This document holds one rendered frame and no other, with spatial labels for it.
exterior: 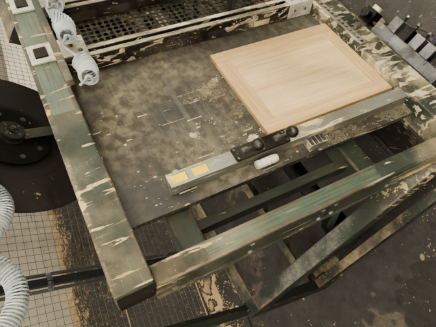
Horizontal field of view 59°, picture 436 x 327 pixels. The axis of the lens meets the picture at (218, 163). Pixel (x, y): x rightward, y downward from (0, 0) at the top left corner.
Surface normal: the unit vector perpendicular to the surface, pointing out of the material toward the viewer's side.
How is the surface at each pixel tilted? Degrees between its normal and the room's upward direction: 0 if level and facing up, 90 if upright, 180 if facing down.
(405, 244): 0
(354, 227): 0
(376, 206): 0
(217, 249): 57
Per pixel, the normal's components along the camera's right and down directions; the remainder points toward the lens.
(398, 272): -0.70, -0.04
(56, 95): 0.07, -0.58
